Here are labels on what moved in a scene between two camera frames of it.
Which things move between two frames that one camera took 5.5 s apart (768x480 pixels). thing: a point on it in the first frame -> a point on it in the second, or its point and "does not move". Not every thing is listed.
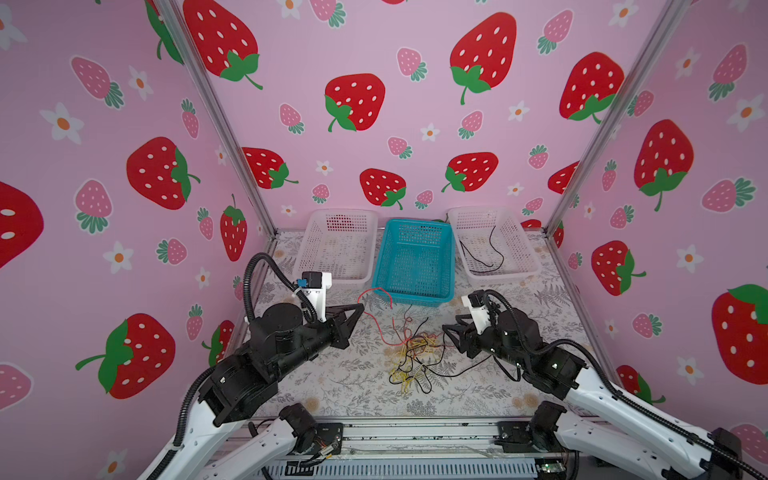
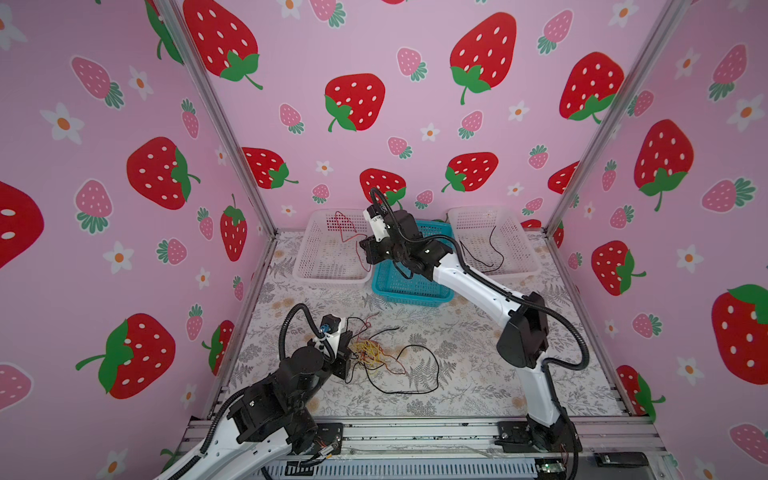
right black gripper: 462,338 -> 369,246
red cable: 391,302 -> 352,237
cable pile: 419,353 -> 414,371
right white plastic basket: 493,245 does not move
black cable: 464,248 does not move
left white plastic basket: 341,243 does not move
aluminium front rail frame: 412,448 does not move
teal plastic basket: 415,263 does not move
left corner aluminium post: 200,66 does not move
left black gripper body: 316,339 -> 340,366
